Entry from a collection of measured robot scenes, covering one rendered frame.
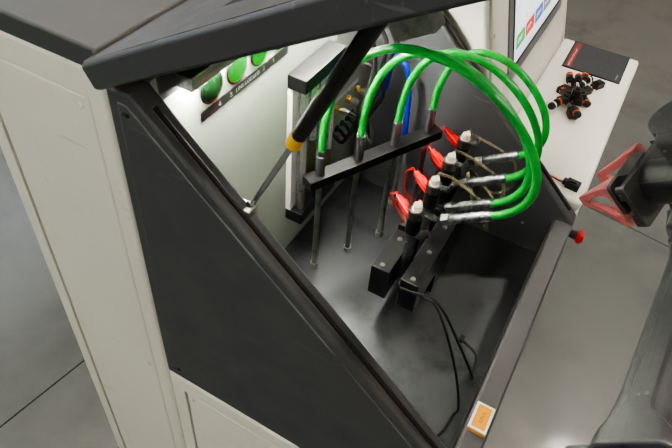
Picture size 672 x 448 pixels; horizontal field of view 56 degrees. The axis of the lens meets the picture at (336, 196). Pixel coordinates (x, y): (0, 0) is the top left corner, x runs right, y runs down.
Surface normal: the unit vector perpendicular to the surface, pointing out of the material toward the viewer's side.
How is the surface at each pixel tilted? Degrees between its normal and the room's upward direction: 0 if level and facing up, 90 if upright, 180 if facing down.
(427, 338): 0
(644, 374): 51
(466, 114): 90
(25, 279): 0
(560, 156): 0
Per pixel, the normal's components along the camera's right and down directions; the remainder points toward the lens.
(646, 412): -0.56, -0.82
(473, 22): -0.49, 0.58
